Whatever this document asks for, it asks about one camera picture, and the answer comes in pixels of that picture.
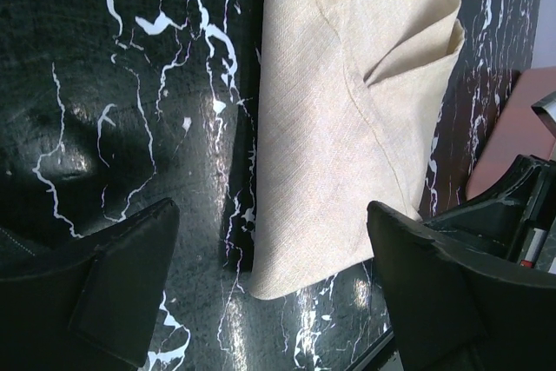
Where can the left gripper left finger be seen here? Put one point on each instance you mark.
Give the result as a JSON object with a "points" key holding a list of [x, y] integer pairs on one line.
{"points": [[90, 304]]}

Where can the pink divided tray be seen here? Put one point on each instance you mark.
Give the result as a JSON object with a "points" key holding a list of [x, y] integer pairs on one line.
{"points": [[526, 127]]}

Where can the beige cloth napkin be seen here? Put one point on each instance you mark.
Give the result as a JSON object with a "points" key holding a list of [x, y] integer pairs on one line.
{"points": [[350, 94]]}

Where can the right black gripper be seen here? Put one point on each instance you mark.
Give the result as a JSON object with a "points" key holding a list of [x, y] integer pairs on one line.
{"points": [[512, 219]]}

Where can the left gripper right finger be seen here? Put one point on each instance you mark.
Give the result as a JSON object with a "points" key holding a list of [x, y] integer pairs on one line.
{"points": [[455, 308]]}

